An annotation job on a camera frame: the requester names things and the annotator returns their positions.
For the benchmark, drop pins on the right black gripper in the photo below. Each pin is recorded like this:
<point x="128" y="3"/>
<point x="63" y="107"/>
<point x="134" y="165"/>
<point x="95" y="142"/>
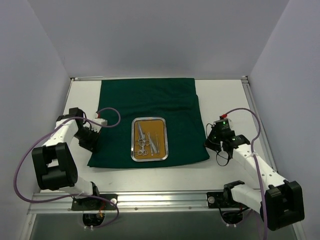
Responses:
<point x="213" y="139"/>

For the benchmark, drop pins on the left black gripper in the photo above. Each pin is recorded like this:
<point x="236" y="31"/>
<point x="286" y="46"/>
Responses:
<point x="89" y="139"/>

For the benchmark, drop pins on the steel tray with orange liner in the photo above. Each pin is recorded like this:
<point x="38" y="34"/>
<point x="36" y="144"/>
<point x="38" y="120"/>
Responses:
<point x="152" y="125"/>

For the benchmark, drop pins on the green surgical cloth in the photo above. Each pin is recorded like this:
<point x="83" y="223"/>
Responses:
<point x="173" y="99"/>

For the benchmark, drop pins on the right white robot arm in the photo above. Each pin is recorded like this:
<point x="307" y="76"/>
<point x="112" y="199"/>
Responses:
<point x="278" y="201"/>

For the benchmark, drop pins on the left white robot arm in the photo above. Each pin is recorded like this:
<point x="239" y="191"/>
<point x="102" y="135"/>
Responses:
<point x="53" y="162"/>

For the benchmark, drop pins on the steel scissors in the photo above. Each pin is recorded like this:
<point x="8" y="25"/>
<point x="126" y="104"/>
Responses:
<point x="140" y="132"/>

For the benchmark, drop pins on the steel forceps with rings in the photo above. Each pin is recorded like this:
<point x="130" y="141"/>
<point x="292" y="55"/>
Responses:
<point x="142" y="150"/>

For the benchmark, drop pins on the steel tweezers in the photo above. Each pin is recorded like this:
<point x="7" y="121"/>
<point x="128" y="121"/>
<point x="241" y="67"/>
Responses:
<point x="152" y="145"/>

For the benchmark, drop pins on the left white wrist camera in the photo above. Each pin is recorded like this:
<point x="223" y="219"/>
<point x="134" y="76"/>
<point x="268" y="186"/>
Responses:
<point x="100" y="122"/>

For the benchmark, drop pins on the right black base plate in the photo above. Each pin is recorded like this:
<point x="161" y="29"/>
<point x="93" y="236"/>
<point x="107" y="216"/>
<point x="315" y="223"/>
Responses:
<point x="216" y="199"/>

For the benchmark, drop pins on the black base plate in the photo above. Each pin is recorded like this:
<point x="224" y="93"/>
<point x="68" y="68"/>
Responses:
<point x="216" y="199"/>
<point x="90" y="204"/>

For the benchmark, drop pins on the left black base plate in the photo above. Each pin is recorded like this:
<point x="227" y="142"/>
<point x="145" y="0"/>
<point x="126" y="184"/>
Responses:
<point x="90" y="204"/>

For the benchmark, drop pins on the front aluminium rail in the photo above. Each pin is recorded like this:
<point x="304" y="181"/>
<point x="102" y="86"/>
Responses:
<point x="136" y="202"/>

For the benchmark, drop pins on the aluminium frame rail right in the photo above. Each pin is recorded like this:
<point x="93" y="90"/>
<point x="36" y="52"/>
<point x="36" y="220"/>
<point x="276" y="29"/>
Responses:
<point x="261" y="145"/>

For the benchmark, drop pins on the back aluminium rail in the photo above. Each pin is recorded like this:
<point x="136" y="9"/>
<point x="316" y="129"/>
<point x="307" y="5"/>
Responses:
<point x="102" y="78"/>

